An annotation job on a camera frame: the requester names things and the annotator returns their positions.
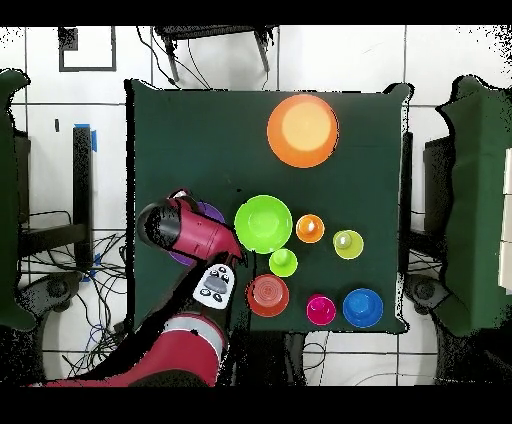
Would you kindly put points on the purple bowl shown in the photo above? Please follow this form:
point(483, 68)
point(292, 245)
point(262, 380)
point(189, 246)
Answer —
point(212, 212)

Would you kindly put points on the large orange bowl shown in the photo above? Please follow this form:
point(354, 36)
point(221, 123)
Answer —
point(302, 130)

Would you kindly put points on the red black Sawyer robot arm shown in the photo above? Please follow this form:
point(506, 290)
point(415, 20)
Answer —
point(200, 236)

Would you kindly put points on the green bowl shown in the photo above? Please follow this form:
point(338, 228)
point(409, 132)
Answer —
point(264, 224)

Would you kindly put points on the orange cup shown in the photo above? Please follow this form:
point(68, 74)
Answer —
point(310, 228)

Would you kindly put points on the lime cup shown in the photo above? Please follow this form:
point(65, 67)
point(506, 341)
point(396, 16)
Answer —
point(283, 263)

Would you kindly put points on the red-orange bowl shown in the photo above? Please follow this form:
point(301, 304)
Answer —
point(268, 296)

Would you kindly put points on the yellow cup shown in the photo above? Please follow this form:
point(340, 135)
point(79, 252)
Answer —
point(348, 244)

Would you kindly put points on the dark green tablecloth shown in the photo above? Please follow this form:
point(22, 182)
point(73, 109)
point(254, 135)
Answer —
point(180, 140)

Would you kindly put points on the pink cup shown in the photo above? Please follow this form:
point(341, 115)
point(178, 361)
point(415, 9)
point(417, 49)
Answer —
point(321, 311)

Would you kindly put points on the blue bowl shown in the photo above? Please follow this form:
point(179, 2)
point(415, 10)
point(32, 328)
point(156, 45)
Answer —
point(362, 308)

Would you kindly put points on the blue tape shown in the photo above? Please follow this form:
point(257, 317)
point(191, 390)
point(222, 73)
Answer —
point(94, 142)

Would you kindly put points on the black stand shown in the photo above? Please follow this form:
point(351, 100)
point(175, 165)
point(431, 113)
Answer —
point(82, 180)

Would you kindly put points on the dark grey chair base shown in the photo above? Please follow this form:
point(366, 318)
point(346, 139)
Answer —
point(424, 290)
point(52, 290)

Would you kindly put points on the green cloth covered table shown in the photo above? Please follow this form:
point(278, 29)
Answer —
point(480, 160)
point(10, 200)

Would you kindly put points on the white box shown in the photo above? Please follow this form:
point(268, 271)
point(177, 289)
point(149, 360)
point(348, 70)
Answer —
point(507, 220)

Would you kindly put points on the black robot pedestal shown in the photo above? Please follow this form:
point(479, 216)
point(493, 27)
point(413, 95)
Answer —
point(272, 360)

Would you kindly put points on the black post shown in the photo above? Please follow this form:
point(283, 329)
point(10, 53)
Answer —
point(407, 180)

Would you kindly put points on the black square frame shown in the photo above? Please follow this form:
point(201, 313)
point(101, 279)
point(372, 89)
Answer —
point(68, 40)

